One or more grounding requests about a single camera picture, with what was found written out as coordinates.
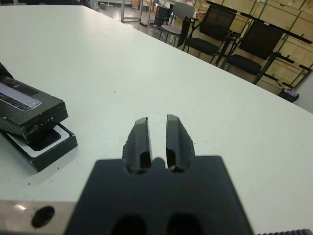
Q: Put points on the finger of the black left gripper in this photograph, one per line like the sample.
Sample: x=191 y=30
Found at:
x=3 y=72

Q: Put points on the black PC tower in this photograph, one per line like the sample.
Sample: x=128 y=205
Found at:
x=162 y=14

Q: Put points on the black box lid silver print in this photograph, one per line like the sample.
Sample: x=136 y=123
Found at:
x=44 y=107

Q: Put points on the black mesh chair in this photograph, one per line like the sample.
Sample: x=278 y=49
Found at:
x=216 y=22
x=261 y=40

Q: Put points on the light wooden crate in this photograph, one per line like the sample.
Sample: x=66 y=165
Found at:
x=286 y=68
x=308 y=19
x=244 y=6
x=298 y=49
x=281 y=12
x=269 y=84

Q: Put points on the black box base white insert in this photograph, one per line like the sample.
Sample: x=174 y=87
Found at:
x=56 y=156

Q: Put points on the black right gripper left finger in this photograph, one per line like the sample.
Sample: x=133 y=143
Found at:
x=138 y=144

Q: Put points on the black phone-like camera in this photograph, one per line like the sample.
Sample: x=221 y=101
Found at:
x=46 y=142

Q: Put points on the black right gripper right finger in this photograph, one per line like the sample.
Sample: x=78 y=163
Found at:
x=178 y=144

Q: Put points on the black trash bin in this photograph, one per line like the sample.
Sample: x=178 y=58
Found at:
x=288 y=96

